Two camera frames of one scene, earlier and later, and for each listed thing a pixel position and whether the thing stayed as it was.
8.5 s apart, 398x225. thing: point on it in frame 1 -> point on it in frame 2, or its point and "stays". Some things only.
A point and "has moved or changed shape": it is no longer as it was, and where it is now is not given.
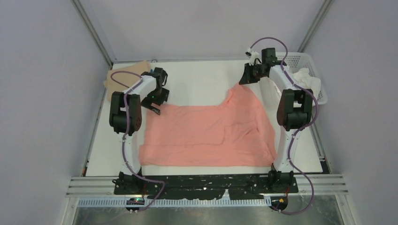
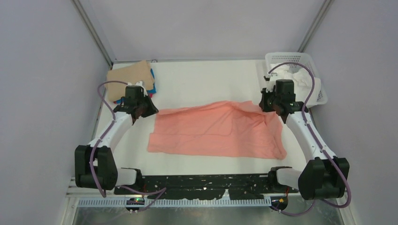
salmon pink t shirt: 236,133 has moved or changed shape
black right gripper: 247,78 -> 265,93
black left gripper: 164,95 -> 152,109
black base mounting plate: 204,187 stays
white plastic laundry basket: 297,60 stays
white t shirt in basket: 302,78 stays
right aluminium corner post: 316,26 stays
